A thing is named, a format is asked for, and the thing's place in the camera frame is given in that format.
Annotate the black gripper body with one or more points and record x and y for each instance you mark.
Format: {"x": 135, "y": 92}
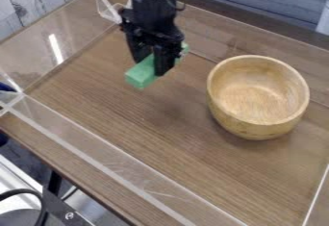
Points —
{"x": 152, "y": 17}

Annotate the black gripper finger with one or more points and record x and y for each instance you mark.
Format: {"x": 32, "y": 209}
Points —
{"x": 137, "y": 45}
{"x": 164, "y": 58}

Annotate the green rectangular block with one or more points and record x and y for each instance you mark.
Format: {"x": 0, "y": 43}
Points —
{"x": 139, "y": 75}

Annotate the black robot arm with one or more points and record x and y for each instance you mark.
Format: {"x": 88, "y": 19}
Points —
{"x": 152, "y": 33}

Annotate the brown wooden bowl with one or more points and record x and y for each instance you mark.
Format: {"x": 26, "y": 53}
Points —
{"x": 257, "y": 96}

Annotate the black table leg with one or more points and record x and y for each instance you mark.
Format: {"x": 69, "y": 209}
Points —
{"x": 55, "y": 183}

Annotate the clear acrylic enclosure wall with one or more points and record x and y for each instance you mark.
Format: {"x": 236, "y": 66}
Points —
{"x": 143, "y": 149}

